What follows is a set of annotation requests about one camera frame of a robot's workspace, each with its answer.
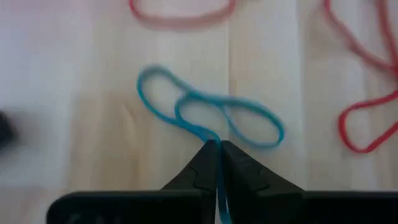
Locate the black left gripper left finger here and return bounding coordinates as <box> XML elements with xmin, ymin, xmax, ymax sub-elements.
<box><xmin>46</xmin><ymin>139</ymin><xmax>221</xmax><ymax>224</ymax></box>

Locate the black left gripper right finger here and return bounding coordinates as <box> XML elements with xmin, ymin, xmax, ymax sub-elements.
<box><xmin>221</xmin><ymin>140</ymin><xmax>398</xmax><ymax>224</ymax></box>

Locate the blue rubber band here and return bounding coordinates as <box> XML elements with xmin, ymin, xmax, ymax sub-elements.
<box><xmin>136</xmin><ymin>64</ymin><xmax>285</xmax><ymax>224</ymax></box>

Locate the red rubber band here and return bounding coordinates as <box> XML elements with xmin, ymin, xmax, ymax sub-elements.
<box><xmin>322</xmin><ymin>0</ymin><xmax>398</xmax><ymax>155</ymax></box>
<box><xmin>129</xmin><ymin>0</ymin><xmax>239</xmax><ymax>30</ymax></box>

